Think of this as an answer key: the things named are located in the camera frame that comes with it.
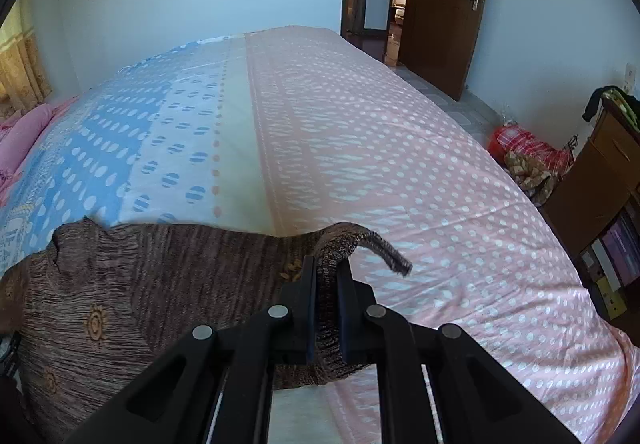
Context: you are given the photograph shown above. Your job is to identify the brown wooden door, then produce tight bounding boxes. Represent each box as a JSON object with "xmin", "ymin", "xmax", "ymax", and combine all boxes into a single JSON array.
[{"xmin": 399, "ymin": 0, "xmax": 485, "ymax": 100}]

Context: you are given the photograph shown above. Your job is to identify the brown knitted sweater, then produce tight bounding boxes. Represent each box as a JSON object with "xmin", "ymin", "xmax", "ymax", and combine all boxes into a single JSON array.
[{"xmin": 1, "ymin": 219, "xmax": 412, "ymax": 443}]

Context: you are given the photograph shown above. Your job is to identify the dark clothes on cabinet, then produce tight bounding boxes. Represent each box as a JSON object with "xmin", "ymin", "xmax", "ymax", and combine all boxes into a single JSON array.
[{"xmin": 582, "ymin": 86, "xmax": 640, "ymax": 130}]

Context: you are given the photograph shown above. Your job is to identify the white wall socket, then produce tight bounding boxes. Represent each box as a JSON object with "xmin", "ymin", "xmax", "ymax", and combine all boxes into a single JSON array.
[{"xmin": 623, "ymin": 63, "xmax": 637, "ymax": 94}]

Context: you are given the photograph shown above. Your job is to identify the beige patterned curtain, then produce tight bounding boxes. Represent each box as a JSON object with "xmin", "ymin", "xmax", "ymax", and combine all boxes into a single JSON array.
[{"xmin": 0, "ymin": 0, "xmax": 52, "ymax": 121}]

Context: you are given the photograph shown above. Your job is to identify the red plaid bag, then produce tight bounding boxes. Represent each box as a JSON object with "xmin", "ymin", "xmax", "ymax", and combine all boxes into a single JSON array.
[{"xmin": 487, "ymin": 123, "xmax": 574, "ymax": 174}]

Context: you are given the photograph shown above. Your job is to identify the patterned blue pink bedsheet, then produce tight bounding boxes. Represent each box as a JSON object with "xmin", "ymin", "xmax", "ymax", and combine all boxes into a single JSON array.
[{"xmin": 1, "ymin": 27, "xmax": 639, "ymax": 443}]

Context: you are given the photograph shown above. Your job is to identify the brown floral cloth bundle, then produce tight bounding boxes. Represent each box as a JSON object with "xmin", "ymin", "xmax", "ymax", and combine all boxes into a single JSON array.
[{"xmin": 504, "ymin": 152, "xmax": 558, "ymax": 208}]

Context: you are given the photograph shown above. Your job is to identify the brown wooden cabinet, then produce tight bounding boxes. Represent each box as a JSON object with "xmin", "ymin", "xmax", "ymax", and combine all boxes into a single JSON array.
[{"xmin": 542, "ymin": 102, "xmax": 639, "ymax": 328}]

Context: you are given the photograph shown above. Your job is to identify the books on cabinet shelf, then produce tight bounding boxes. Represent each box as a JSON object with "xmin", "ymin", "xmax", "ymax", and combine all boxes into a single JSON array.
[{"xmin": 579, "ymin": 201, "xmax": 639, "ymax": 322}]

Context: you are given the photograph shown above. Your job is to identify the folded pink quilt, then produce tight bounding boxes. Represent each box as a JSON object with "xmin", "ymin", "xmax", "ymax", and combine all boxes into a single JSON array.
[{"xmin": 1, "ymin": 96, "xmax": 77, "ymax": 207}]

